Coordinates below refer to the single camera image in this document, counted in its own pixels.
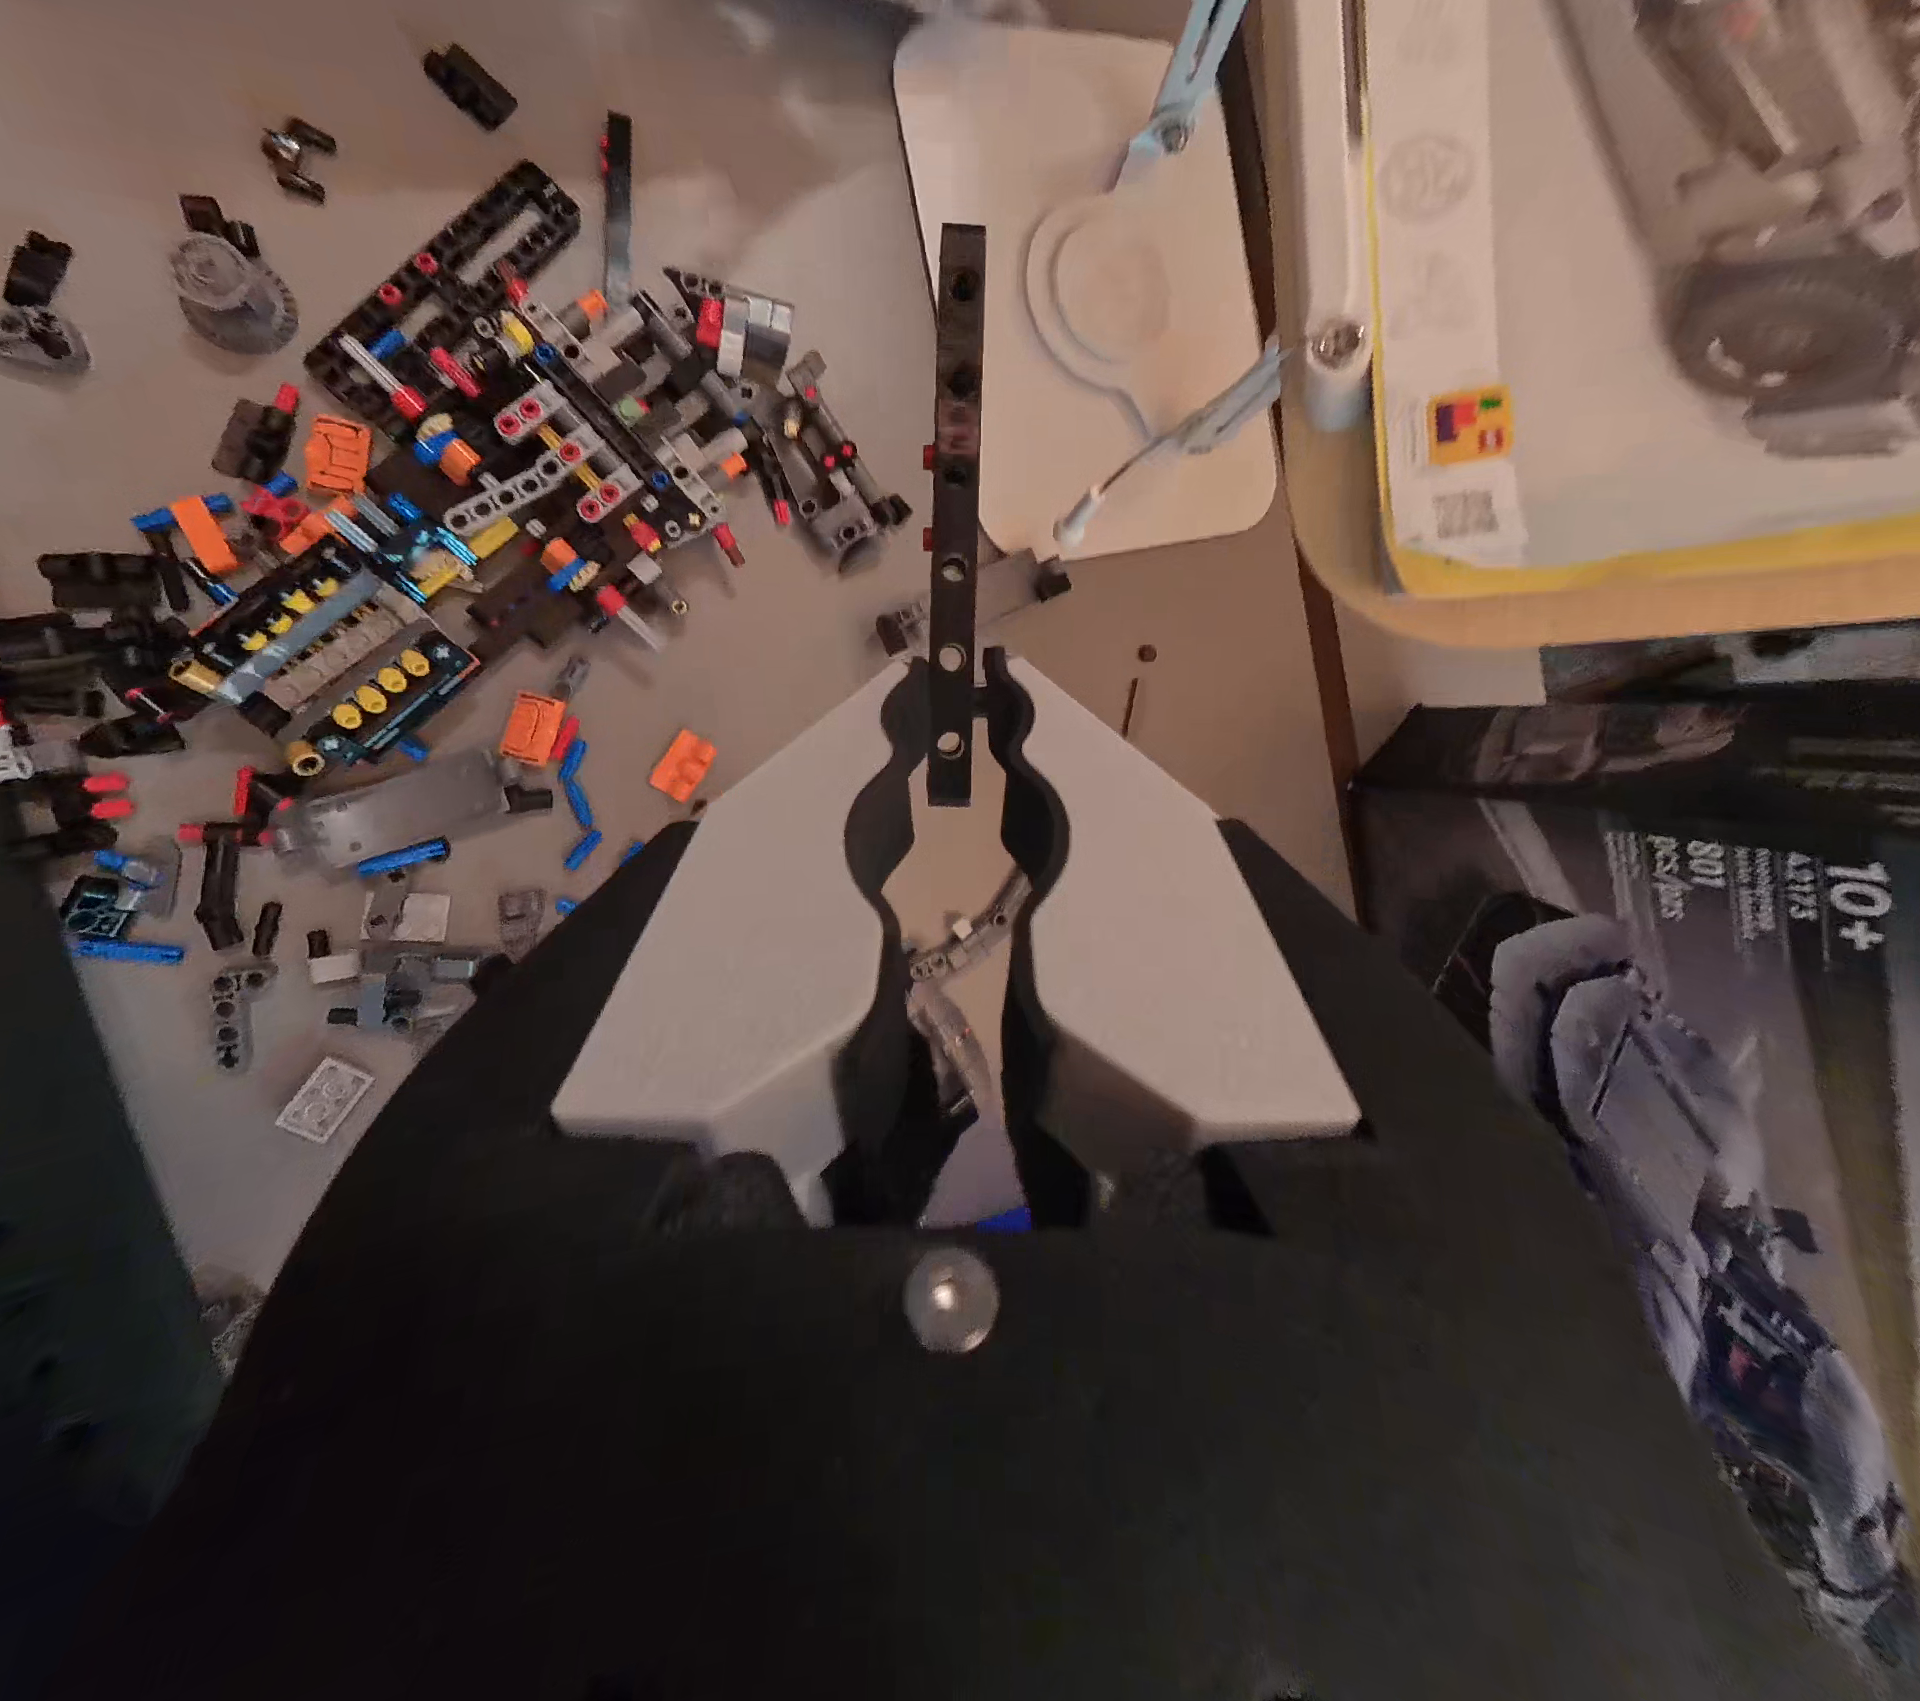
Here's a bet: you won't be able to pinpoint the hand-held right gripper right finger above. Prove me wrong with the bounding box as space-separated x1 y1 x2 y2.
983 651 1365 1231

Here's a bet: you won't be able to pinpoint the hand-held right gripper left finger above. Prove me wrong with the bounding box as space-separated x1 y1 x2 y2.
552 659 945 1231

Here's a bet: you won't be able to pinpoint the lego subassembly with curved panel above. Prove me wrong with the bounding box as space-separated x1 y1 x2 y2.
682 282 1074 661

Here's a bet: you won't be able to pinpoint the black lego beam with holes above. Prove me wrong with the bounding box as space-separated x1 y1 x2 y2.
925 220 996 812

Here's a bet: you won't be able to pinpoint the black lego frame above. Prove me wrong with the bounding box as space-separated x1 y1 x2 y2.
305 160 585 429

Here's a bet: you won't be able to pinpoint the loose grey curved lego panel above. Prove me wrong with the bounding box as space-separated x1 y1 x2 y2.
263 748 559 871

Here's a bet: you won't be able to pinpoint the lego set box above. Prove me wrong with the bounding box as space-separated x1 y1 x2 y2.
1347 629 1920 1681

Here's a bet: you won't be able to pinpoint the scattered loose lego pieces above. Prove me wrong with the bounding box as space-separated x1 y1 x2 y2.
0 41 633 1149

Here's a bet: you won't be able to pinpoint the lego instruction booklet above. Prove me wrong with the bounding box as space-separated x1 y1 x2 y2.
1342 0 1920 601

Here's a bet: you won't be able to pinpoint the grey lego gear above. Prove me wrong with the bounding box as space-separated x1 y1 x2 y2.
169 229 300 352

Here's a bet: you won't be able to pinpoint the white book stand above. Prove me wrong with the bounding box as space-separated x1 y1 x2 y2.
893 0 1920 652

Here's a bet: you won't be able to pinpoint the black perforated mat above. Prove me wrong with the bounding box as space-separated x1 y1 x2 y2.
0 830 221 1582

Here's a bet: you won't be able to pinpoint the grey lego cylinder bracket assembly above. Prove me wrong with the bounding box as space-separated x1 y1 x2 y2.
906 972 989 1120

